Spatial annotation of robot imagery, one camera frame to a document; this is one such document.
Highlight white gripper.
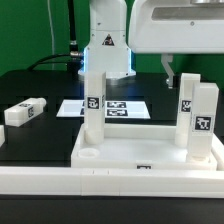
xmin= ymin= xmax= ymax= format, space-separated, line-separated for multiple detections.
xmin=128 ymin=0 xmax=224 ymax=88

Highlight white desk top tray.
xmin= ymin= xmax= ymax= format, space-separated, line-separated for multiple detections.
xmin=71 ymin=123 xmax=224 ymax=171

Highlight white marker sheet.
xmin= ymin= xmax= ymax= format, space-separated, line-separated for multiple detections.
xmin=57 ymin=100 xmax=150 ymax=119

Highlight white block left edge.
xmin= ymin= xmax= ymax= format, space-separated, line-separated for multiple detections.
xmin=0 ymin=125 xmax=5 ymax=147

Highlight white L-shaped fence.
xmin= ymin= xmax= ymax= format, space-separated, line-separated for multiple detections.
xmin=0 ymin=167 xmax=224 ymax=198

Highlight black cables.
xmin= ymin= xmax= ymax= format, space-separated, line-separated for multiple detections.
xmin=27 ymin=0 xmax=84 ymax=72

